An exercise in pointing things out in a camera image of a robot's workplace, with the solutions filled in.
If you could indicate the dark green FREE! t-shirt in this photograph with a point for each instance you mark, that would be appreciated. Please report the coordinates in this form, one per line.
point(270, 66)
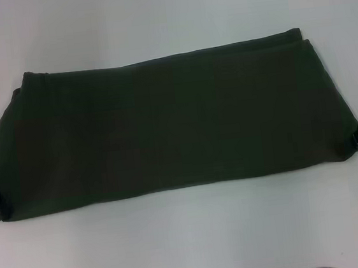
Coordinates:
point(171, 125)

